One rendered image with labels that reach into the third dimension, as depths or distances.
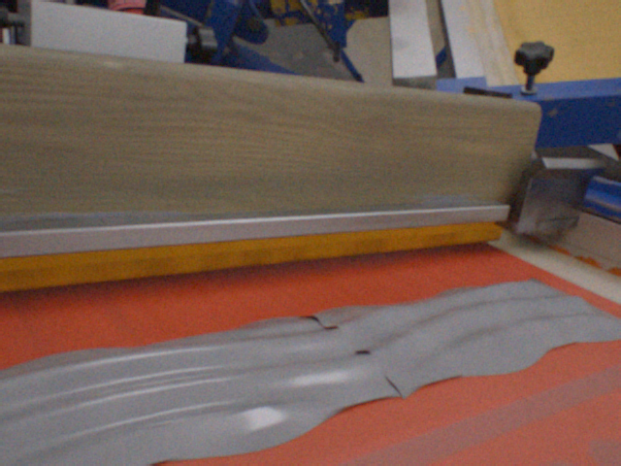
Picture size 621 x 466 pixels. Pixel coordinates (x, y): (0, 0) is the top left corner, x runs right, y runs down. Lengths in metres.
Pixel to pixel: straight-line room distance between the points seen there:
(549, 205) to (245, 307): 0.24
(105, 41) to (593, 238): 0.40
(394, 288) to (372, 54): 2.81
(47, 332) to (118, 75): 0.11
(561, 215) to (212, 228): 0.27
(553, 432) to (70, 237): 0.20
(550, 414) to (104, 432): 0.17
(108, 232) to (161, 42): 0.32
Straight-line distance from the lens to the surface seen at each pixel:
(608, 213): 0.46
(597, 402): 0.28
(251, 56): 1.04
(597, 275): 0.45
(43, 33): 0.52
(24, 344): 0.25
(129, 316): 0.27
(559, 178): 0.44
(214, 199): 0.28
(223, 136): 0.28
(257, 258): 0.32
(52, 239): 0.25
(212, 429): 0.20
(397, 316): 0.29
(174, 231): 0.26
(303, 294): 0.31
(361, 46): 3.19
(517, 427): 0.24
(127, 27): 0.54
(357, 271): 0.35
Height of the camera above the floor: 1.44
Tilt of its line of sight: 42 degrees down
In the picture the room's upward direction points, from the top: 34 degrees clockwise
